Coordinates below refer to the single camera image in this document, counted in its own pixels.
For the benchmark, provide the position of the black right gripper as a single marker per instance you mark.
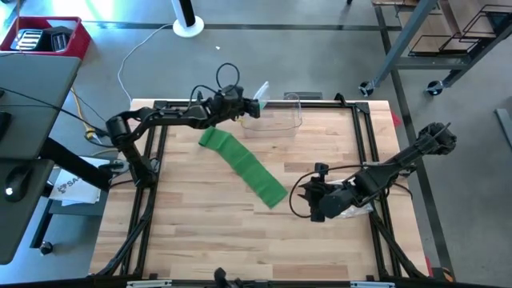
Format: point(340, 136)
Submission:
point(318, 192)

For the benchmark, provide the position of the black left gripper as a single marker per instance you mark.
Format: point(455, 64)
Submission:
point(232, 106)

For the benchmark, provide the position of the light green elastic bandage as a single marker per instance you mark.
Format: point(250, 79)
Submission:
point(244, 164)

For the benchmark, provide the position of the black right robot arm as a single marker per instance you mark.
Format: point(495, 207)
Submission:
point(400, 160)

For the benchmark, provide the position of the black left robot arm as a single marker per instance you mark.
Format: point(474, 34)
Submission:
point(168, 116)

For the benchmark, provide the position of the clear plastic container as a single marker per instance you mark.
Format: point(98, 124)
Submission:
point(280, 120)

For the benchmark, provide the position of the grey metal plate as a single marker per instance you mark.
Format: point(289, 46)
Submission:
point(308, 96)

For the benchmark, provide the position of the white pole with round base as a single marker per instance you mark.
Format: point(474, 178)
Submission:
point(188, 27)

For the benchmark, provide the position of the red clamp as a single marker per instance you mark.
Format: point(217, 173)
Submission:
point(396, 119)

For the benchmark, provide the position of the black caster wheel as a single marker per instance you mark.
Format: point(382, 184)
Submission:
point(365, 89)
point(46, 248)
point(435, 88)

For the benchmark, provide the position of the red plastic crate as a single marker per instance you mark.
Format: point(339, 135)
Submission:
point(82, 40)

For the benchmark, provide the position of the black desk support beam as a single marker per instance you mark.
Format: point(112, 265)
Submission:
point(72, 164)

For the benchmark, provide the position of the white printed paper sheet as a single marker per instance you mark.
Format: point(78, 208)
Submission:
point(76, 188)

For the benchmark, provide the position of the black appliance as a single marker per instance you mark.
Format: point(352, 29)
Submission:
point(58, 40)

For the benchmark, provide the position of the grey desk panel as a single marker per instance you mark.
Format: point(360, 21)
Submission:
point(40, 76)
point(20, 228)

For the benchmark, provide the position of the silver metal appliance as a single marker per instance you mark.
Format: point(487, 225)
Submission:
point(28, 40)

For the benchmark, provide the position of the black computer mouse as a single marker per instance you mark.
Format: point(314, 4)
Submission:
point(18, 182)

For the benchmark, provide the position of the black flat device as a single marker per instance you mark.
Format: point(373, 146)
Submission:
point(4, 124)

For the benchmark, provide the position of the black metal table frame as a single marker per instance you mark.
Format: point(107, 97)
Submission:
point(340, 105)

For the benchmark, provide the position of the silver metal bracket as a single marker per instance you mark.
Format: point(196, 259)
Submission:
point(372, 285)
point(148, 284)

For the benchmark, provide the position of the grey metal cart frame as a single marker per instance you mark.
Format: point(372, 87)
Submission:
point(400, 40)

